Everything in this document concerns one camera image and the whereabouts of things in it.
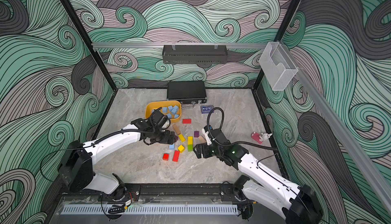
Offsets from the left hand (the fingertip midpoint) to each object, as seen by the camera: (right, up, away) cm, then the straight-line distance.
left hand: (170, 138), depth 82 cm
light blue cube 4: (0, -6, +5) cm, 8 cm away
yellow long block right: (+11, -3, +8) cm, 14 cm away
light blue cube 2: (0, +16, +21) cm, 27 cm away
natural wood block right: (+18, -4, +10) cm, 21 cm away
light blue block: (-1, +14, +21) cm, 25 cm away
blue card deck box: (+23, +15, +24) cm, 37 cm away
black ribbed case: (+8, +28, +35) cm, 45 cm away
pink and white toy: (+53, -2, +7) cm, 53 cm away
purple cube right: (+15, 0, +10) cm, 18 cm away
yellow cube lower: (+6, -7, +5) cm, 11 cm away
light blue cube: (-3, +16, +21) cm, 27 cm away
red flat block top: (+9, +7, +19) cm, 22 cm away
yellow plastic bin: (-16, +17, +21) cm, 32 cm away
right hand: (+16, -4, -4) cm, 17 cm away
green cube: (+11, -7, +5) cm, 14 cm away
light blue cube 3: (+1, +11, +19) cm, 22 cm away
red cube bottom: (-3, -11, +2) cm, 12 cm away
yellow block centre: (+6, -3, +10) cm, 12 cm away
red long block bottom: (+3, -11, +3) cm, 12 cm away
